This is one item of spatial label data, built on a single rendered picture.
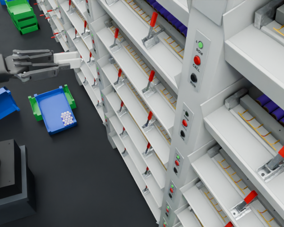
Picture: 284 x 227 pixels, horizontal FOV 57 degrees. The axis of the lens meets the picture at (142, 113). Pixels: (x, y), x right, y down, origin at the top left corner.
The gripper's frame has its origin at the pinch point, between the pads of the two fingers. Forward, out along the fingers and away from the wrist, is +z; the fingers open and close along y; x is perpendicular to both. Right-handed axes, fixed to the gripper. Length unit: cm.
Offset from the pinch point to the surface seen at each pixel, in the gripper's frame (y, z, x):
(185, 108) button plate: 33.9, 17.2, 6.7
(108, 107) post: -30, 31, -55
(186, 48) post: 31.0, 14.4, 21.0
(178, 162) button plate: 35.4, 21.8, -14.9
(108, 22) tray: -28.3, 25.1, -3.3
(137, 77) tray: 3.8, 22.9, -7.5
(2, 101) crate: -100, -20, -98
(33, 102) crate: -98, 1, -102
